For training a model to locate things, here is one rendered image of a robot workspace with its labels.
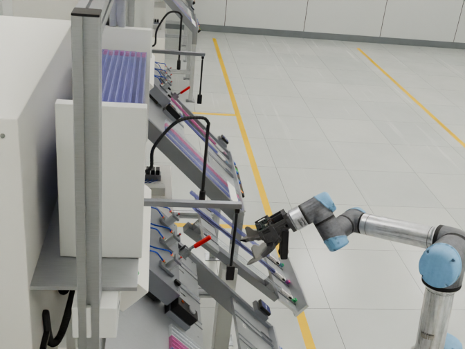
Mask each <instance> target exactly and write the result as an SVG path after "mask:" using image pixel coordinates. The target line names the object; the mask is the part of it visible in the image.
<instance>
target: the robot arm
mask: <svg viewBox="0 0 465 349"><path fill-rule="evenodd" d="M335 210H336V206H335V204H334V202H333V201H332V199H331V197H330V196H329V193H327V192H322V193H320V194H318V195H316V196H313V197H312V198H311V199H309V200H307V201H305V202H303V203H302V204H300V205H298V206H296V207H294V208H292V209H291V210H289V211H288V213H286V212H285V210H284V209H282V210H280V211H278V212H276V213H275V214H273V215H271V216H270V217H269V216H268V215H265V216H264V217H262V218H260V219H258V220H257V221H255V226H256V229H257V230H253V229H252V228H251V227H249V226H246V227H245V230H246V234H247V236H245V237H243V238H242V239H240V241H242V242H250V241H254V240H257V241H260V240H262V241H264V242H263V243H261V244H260V245H259V246H258V245H256V244H254V245H253V246H252V247H251V250H252V253H253V258H252V259H250V260H249V261H248V263H247V265H251V264H253V263H255V262H257V261H259V260H261V259H262V258H265V257H266V256H267V255H268V254H270V253H271V252H272V251H273V250H274V249H275V247H276V246H277V245H278V244H279V249H278V253H279V255H280V258H281V260H286V259H287V258H288V254H289V229H292V231H293V232H296V231H297V230H300V229H302V228H304V227H306V226H308V225H310V224H312V223H314V225H315V227H316V229H317V230H318V232H319V234H320V236H321V238H322V240H323V241H324V244H326V246H327V248H328V250H330V251H331V252H334V251H337V250H339V249H341V248H343V247H344V246H346V245H347V244H348V243H349V240H348V239H347V236H349V235H350V234H352V233H360V234H363V235H368V236H372V237H376V238H381V239H384V240H390V241H394V242H399V243H403V244H409V245H412V246H416V247H421V248H425V249H426V250H425V251H424V252H423V254H422V256H421V257H420V259H419V273H420V274H421V275H422V277H421V281H422V283H423V284H424V285H425V286H426V287H425V292H424V295H423V303H422V308H421V315H420V319H419V327H418V331H417V339H416V343H415V346H413V347H411V349H463V346H462V343H461V342H460V341H459V339H458V338H456V337H455V336H453V335H451V334H449V333H447V331H448V324H449V321H450V313H451V310H452V306H453V299H454V295H455V292H458V291H459V290H460V289H461V288H462V282H463V278H464V272H465V231H463V230H461V229H457V228H455V227H451V226H445V225H441V224H439V225H437V226H428V225H425V224H418V223H414V222H408V221H404V220H398V219H394V218H390V217H384V216H380V215H373V214H369V213H366V212H365V211H364V210H363V209H362V208H359V207H353V208H350V209H348V210H346V211H345V212H344V213H343V214H341V215H339V216H338V217H335V215H334V214H333V212H334V211H335ZM263 218H265V219H263ZM261 219H263V220H262V221H260V220H261ZM258 221H260V222H258Z"/></svg>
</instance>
